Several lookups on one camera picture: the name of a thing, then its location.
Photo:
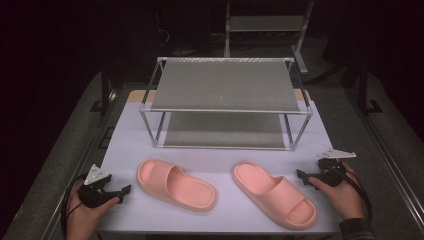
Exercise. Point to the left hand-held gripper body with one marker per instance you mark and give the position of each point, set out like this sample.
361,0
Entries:
95,191

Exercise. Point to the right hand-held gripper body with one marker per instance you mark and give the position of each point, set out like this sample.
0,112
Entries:
333,168

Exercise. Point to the pink slide slipper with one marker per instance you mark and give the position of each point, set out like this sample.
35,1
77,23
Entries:
273,191
181,186

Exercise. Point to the metal shoe rack grey shelves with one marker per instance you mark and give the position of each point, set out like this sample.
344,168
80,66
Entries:
226,85

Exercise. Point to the person's left hand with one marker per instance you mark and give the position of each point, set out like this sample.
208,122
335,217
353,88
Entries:
88,218

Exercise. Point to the person's right hand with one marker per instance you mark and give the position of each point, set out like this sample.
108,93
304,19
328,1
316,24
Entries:
343,196

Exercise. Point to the black floor stand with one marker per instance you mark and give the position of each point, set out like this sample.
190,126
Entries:
105,90
366,93

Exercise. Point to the metal frame rail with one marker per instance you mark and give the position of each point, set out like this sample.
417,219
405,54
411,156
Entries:
390,160
66,196

